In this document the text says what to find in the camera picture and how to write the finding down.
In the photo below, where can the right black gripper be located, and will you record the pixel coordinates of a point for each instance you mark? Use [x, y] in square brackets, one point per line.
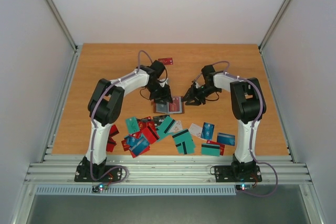
[197, 94]

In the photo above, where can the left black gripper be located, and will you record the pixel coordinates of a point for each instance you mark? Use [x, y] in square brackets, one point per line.
[165, 96]

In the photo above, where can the red vip card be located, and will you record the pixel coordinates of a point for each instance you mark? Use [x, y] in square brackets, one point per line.
[176, 106]

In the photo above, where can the brown leather card holder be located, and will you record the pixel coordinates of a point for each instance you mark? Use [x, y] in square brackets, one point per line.
[168, 105]

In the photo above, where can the teal card black stripe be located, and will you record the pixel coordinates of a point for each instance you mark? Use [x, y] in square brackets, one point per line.
[186, 147]
[182, 136]
[164, 127]

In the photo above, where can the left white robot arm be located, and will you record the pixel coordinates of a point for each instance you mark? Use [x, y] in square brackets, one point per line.
[105, 107]

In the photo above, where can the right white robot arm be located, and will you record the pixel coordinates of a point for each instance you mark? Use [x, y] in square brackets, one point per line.
[248, 106]

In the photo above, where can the black vip card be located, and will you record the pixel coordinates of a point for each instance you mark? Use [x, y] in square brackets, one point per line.
[159, 119]

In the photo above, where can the white card centre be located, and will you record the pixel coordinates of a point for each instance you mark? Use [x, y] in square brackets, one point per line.
[177, 126]

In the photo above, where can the white card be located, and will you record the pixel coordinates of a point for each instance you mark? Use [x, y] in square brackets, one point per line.
[195, 130]
[177, 126]

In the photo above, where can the white card right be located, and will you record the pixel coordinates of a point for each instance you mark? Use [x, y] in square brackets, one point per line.
[195, 130]

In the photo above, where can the red card black stripe centre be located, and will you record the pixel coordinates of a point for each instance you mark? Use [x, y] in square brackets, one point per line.
[150, 134]

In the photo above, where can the red card black stripe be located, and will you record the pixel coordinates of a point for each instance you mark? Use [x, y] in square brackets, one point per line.
[150, 134]
[110, 144]

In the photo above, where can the lone red card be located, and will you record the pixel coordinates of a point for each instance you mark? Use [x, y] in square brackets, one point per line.
[166, 61]

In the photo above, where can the teal card upper left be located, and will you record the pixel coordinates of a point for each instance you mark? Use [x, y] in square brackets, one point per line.
[132, 125]

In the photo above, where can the blue card lower pile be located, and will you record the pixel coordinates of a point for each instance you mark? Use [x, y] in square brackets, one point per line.
[139, 146]

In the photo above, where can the blue card far right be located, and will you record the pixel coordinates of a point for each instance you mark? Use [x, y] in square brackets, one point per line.
[226, 139]

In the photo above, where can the teal card bottom right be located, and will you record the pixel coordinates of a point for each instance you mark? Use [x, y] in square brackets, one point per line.
[210, 149]

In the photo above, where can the red card bottom right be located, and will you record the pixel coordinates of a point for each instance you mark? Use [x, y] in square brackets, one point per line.
[221, 146]

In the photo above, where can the red card upper left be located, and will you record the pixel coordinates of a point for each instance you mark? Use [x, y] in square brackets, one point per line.
[113, 131]

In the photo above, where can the red card black stripe left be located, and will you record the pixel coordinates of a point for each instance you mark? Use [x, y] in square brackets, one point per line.
[110, 144]

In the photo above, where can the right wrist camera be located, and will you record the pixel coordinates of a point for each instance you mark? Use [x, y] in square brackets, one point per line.
[195, 83]

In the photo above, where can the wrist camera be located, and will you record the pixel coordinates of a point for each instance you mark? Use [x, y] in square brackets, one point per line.
[163, 82]
[195, 83]

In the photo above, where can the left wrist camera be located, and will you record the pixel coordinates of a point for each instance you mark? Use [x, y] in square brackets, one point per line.
[163, 82]

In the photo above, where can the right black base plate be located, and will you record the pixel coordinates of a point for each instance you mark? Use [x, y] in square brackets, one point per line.
[226, 174]

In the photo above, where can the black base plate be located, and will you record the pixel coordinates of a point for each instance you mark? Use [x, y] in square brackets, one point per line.
[101, 173]
[226, 174]

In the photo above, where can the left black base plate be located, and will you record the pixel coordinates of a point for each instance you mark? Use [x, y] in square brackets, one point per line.
[101, 173]

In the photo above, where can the slotted grey cable duct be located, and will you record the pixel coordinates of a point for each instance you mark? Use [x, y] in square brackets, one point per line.
[137, 190]

